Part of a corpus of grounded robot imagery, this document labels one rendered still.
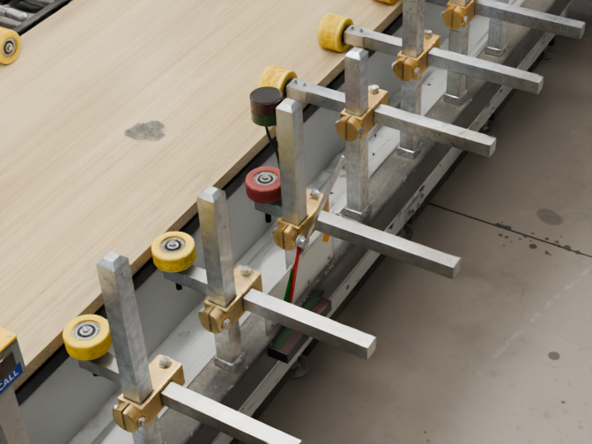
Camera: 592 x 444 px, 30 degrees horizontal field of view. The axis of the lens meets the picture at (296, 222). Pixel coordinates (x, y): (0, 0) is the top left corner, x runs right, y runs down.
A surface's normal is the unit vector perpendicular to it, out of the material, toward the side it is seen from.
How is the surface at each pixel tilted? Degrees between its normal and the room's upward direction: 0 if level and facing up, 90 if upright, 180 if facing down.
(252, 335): 0
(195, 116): 0
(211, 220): 90
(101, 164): 0
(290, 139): 90
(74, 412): 90
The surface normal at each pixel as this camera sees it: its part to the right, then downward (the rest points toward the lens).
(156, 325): 0.86, 0.30
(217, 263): -0.51, 0.57
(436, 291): -0.04, -0.77
